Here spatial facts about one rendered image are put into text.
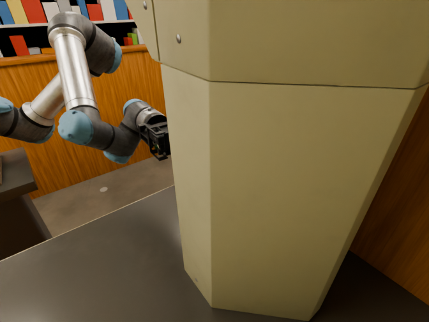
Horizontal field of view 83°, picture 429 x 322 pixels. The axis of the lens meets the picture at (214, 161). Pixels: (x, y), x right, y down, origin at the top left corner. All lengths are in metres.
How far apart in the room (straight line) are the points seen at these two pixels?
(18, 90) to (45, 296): 1.82
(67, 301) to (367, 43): 0.68
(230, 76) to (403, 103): 0.17
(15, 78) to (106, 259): 1.81
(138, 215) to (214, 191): 0.48
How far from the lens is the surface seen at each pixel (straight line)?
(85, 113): 0.68
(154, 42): 0.36
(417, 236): 0.65
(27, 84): 2.32
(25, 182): 1.10
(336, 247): 0.42
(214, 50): 0.26
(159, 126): 0.59
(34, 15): 2.79
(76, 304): 0.67
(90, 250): 0.74
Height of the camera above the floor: 1.48
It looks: 34 degrees down
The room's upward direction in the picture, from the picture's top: straight up
